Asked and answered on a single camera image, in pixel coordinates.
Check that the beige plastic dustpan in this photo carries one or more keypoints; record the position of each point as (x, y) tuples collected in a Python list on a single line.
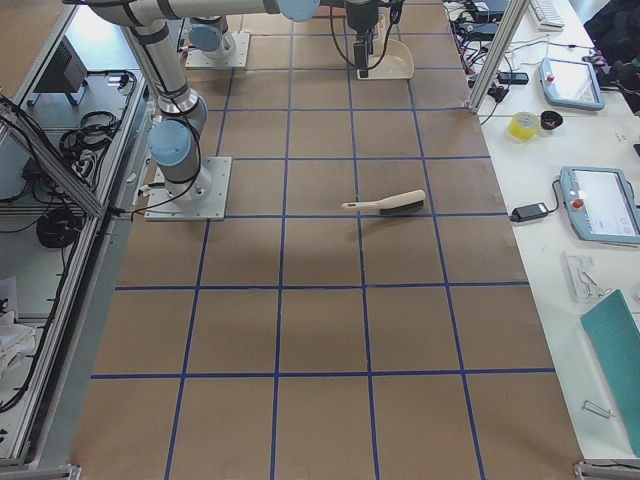
[(391, 59)]

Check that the beige hand brush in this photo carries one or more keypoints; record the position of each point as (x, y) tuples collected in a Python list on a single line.
[(396, 204)]

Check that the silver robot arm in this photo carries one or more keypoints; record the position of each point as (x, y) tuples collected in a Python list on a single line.
[(298, 11), (146, 22)]

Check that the yellow tape roll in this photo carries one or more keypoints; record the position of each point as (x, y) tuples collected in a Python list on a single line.
[(524, 125)]

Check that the blue teach pendant far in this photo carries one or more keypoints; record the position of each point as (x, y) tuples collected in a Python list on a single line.
[(571, 84)]

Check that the blue teach pendant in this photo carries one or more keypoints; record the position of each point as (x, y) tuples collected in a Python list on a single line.
[(571, 84), (600, 205)]

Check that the small black bowl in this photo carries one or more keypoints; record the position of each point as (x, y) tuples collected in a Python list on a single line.
[(550, 120)]

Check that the black power adapter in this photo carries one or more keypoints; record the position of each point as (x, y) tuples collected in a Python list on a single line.
[(529, 212)]

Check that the blue teach pendant near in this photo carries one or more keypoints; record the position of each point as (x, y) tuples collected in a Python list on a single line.
[(600, 205)]

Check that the teal folder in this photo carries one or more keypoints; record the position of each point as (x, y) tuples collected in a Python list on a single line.
[(614, 336)]

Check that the aluminium frame post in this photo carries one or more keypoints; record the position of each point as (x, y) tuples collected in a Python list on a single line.
[(502, 39)]

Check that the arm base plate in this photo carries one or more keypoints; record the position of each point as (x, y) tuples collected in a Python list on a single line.
[(220, 57), (206, 199)]

